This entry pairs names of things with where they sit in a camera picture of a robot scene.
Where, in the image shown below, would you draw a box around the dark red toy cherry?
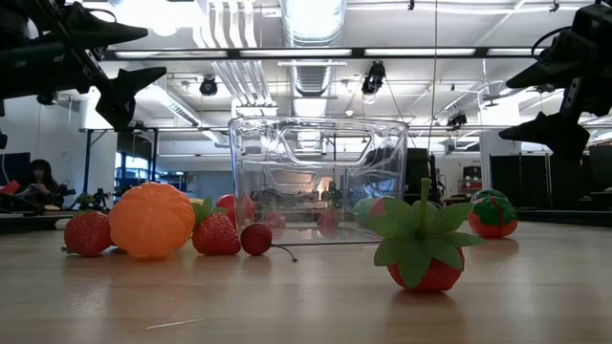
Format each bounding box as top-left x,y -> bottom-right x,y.
240,222 -> 298,263

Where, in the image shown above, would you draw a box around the thin hanging cable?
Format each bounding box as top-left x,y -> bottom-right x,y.
426,0 -> 439,154

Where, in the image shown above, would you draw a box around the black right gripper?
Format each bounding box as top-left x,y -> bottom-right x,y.
498,26 -> 612,161

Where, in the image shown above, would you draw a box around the black metal background frame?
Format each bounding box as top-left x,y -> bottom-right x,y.
78,124 -> 162,209

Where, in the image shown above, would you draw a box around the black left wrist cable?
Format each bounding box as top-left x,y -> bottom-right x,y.
88,6 -> 119,23

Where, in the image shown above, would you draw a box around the black overhead light bar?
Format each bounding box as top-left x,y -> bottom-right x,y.
102,45 -> 546,62

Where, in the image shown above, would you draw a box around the black tripod equipment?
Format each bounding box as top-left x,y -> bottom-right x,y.
71,187 -> 112,211

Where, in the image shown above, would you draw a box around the red toy apple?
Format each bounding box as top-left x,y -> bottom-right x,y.
215,193 -> 256,229

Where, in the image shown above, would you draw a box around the red fabric fruit green calyx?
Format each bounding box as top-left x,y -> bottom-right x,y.
365,177 -> 485,293

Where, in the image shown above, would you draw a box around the black computer monitor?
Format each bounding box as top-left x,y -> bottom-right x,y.
404,147 -> 439,205
587,144 -> 612,192
0,151 -> 32,188

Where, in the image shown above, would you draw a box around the white LED light strip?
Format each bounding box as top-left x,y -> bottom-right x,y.
238,48 -> 353,58
114,49 -> 229,59
363,47 -> 477,57
487,47 -> 544,56

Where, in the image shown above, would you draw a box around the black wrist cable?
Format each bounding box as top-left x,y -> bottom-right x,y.
531,26 -> 573,61
88,6 -> 119,23

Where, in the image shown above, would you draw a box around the clear plastic storage container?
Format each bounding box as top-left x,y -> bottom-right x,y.
228,116 -> 410,247

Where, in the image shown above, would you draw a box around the red toy strawberry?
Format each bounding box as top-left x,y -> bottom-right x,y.
190,196 -> 242,256
60,209 -> 115,258
317,207 -> 339,229
262,210 -> 288,230

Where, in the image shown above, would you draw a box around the white ceiling pipe bundle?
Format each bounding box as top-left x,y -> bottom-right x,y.
190,0 -> 279,107

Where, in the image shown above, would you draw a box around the silver ceiling air duct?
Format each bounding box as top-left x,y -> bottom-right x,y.
279,0 -> 348,97

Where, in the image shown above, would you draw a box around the red toy tomato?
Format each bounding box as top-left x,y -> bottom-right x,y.
467,195 -> 519,240

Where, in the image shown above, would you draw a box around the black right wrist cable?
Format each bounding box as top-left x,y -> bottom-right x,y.
531,26 -> 573,61

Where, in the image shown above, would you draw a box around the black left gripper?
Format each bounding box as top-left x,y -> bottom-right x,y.
0,0 -> 167,131

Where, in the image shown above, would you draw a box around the red tool cabinet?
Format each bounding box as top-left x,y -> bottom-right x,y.
461,165 -> 483,193

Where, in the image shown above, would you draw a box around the black partition panels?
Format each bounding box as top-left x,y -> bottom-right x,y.
490,153 -> 584,211

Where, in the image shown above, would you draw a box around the person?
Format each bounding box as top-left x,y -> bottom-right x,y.
15,159 -> 64,210

